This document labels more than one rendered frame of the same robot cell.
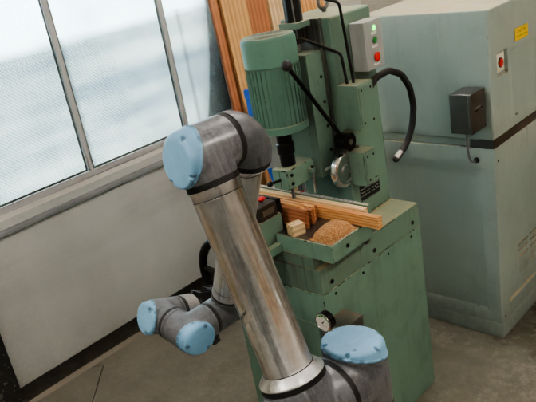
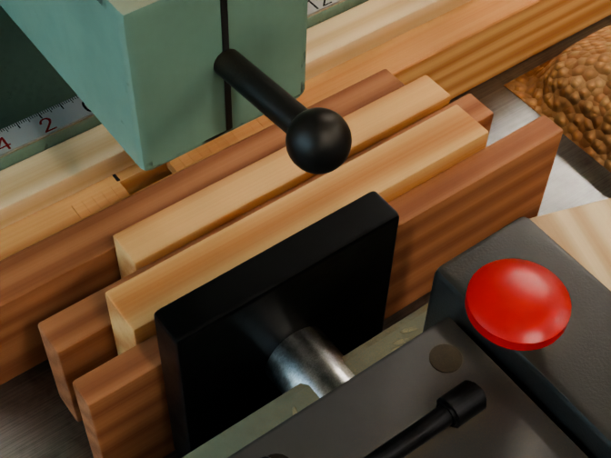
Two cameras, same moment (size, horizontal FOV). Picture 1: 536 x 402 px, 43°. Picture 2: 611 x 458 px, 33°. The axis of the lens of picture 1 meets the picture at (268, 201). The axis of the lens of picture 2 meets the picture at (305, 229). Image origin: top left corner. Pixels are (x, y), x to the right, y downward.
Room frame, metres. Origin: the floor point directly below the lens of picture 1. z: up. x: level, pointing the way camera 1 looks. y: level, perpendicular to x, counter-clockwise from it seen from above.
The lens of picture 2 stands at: (2.08, 0.20, 1.26)
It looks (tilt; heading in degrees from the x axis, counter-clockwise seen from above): 51 degrees down; 275
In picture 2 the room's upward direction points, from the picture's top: 2 degrees clockwise
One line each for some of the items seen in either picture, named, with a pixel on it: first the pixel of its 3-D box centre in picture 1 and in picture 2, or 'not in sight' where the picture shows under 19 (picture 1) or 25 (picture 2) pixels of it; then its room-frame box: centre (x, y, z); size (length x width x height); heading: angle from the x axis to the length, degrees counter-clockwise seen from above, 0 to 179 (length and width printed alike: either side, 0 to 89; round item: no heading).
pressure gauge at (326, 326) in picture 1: (326, 322); not in sight; (1.83, -0.11, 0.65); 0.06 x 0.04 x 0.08; 43
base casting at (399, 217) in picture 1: (324, 234); not in sight; (2.24, -0.18, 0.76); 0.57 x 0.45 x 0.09; 133
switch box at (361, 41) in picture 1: (367, 44); not in sight; (2.27, -0.42, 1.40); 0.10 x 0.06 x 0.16; 133
